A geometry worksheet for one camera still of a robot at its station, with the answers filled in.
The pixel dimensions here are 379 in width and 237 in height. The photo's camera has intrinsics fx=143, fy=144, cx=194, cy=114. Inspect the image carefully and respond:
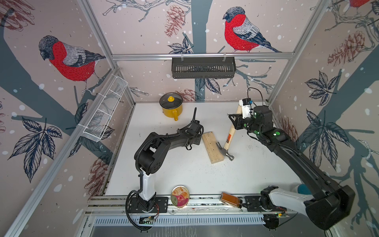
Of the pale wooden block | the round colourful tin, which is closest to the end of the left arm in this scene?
the pale wooden block

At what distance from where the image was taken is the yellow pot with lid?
1.05 m

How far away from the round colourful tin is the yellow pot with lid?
1.56ft

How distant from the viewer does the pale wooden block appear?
873 millimetres

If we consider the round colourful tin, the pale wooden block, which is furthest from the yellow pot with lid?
the round colourful tin

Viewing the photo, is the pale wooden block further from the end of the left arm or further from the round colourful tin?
the round colourful tin

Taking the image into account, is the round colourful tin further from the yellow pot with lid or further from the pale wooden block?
the yellow pot with lid

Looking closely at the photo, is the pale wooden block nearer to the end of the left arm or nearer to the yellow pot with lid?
the end of the left arm

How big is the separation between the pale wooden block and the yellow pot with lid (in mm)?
259

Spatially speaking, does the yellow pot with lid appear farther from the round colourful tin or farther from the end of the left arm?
the round colourful tin

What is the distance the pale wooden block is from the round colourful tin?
0.23 m

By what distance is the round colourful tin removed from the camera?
73 cm
